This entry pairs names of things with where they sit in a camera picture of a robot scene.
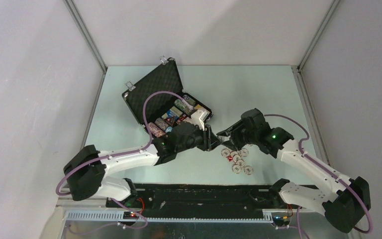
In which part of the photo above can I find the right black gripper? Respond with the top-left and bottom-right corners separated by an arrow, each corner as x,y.
217,120 -> 258,151

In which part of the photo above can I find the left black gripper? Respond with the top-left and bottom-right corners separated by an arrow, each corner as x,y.
176,121 -> 222,153

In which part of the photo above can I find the white red chip stack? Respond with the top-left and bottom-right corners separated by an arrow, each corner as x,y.
221,147 -> 254,175

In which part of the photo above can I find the light blue chip stack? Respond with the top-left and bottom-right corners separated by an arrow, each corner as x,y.
165,126 -> 173,133

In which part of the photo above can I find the blue patterned card deck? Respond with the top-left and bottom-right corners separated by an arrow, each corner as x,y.
161,106 -> 184,126

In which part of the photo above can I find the purple grey chip stack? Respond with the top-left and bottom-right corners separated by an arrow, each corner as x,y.
155,118 -> 170,132

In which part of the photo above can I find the black poker set case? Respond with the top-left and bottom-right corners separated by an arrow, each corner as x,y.
122,57 -> 213,140

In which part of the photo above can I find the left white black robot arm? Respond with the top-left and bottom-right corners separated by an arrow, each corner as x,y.
63,122 -> 222,208

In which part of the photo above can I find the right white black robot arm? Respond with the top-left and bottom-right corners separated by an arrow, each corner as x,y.
217,109 -> 374,234

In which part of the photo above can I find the yellow poker chip stack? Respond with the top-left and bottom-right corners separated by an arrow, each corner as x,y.
194,104 -> 211,114

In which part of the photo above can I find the green poker chip stack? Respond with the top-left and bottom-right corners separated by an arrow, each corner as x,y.
174,99 -> 189,113

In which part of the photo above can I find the blue white chip stack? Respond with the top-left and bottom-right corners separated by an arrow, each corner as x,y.
183,94 -> 196,107

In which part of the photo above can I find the red white chip row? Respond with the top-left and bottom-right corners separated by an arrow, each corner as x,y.
147,122 -> 166,137

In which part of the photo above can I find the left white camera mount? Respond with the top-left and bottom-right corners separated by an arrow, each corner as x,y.
191,108 -> 209,131

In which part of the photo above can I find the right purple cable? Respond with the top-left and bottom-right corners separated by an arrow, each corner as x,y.
264,114 -> 374,239

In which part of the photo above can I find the purple cable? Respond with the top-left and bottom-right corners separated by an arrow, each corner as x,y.
264,114 -> 374,239
56,91 -> 195,230

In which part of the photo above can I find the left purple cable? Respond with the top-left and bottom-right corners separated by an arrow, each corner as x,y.
56,91 -> 195,230

